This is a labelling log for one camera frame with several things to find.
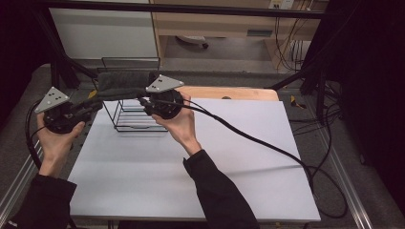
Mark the aluminium rail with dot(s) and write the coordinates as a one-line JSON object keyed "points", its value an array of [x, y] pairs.
{"points": [[347, 184], [19, 178]]}

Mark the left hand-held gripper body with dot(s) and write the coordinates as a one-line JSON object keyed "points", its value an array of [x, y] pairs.
{"points": [[55, 119]]}

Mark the white chair base with castor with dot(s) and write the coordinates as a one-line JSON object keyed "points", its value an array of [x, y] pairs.
{"points": [[192, 39]]}

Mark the person's right hand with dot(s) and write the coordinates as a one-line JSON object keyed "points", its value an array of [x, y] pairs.
{"points": [[183, 130]]}

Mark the black metal frame bar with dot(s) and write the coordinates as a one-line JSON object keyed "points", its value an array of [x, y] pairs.
{"points": [[191, 9]]}

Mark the black metal frame strut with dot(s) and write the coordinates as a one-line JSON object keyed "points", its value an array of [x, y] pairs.
{"points": [[305, 74], [57, 54]]}

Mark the light wooden desk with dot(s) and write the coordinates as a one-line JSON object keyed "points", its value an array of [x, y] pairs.
{"points": [[223, 24]]}

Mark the white cabinet panel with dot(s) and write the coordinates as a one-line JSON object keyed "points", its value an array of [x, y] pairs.
{"points": [[102, 31]]}

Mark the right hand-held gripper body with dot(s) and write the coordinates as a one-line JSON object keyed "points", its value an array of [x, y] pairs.
{"points": [[165, 103]]}

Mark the white wall socket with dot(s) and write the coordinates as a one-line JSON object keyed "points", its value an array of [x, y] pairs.
{"points": [[281, 4]]}

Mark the dark grey cloth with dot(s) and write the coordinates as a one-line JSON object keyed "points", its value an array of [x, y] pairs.
{"points": [[122, 84]]}

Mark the person's left hand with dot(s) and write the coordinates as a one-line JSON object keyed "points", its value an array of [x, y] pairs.
{"points": [[55, 149]]}

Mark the yellow black striped tape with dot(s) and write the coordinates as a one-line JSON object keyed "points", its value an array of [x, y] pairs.
{"points": [[93, 93], [296, 102]]}

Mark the wooden board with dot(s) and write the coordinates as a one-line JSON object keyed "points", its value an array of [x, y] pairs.
{"points": [[235, 93]]}

